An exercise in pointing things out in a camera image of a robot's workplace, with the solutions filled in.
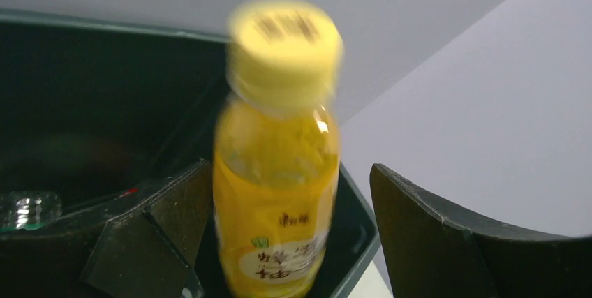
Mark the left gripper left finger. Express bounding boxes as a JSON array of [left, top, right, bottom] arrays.
[[1, 161, 212, 297]]

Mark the green cap label bottle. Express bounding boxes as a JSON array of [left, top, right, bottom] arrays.
[[1, 191, 62, 232]]

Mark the yellow juice bottle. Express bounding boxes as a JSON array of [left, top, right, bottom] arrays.
[[212, 0, 343, 297]]

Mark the dark green trash bin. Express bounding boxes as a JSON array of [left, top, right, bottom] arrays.
[[1, 10, 378, 297]]

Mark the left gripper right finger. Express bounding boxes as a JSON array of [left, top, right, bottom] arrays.
[[369, 164, 591, 297]]

